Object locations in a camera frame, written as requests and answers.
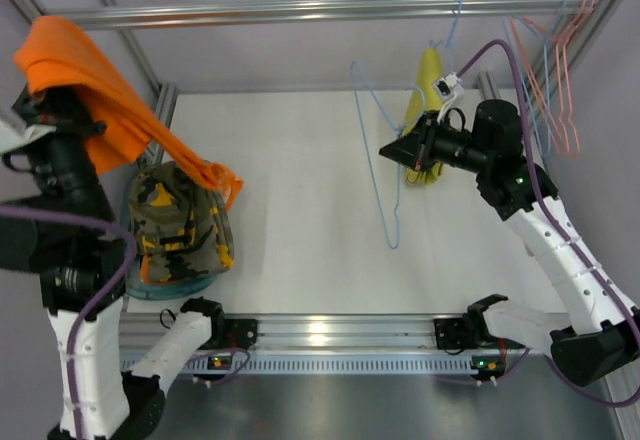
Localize blue wire hanger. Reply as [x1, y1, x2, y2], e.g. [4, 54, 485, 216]
[349, 60, 418, 251]
[429, 0, 464, 73]

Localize orange trousers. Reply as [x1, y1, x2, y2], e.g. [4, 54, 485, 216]
[14, 15, 244, 209]

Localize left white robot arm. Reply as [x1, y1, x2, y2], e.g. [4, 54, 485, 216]
[1, 87, 225, 439]

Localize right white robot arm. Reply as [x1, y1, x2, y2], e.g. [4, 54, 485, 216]
[379, 100, 639, 387]

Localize yellow-green folded trousers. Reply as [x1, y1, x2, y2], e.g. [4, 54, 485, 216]
[403, 46, 443, 186]

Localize empty blue hanger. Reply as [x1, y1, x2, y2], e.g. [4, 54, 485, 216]
[504, 0, 571, 154]

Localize pink hanger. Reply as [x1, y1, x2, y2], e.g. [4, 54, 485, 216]
[552, 0, 597, 157]
[508, 0, 594, 156]

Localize camouflage trousers pile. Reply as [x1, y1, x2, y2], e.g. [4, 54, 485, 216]
[128, 162, 235, 287]

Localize teal laundry basket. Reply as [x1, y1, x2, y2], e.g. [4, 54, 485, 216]
[121, 171, 217, 301]

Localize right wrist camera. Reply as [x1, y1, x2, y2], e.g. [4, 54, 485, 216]
[433, 72, 465, 122]

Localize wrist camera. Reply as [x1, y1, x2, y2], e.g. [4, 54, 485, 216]
[433, 72, 465, 122]
[1, 107, 57, 154]

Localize aluminium hanging rail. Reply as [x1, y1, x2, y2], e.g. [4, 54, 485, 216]
[48, 0, 600, 30]

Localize slotted cable duct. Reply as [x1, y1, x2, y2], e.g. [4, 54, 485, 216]
[181, 353, 504, 376]

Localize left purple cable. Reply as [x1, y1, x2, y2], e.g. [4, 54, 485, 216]
[0, 202, 139, 440]

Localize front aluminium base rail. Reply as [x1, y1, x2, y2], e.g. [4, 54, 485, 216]
[119, 312, 576, 352]

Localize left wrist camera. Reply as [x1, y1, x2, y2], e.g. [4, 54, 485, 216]
[1, 107, 57, 154]

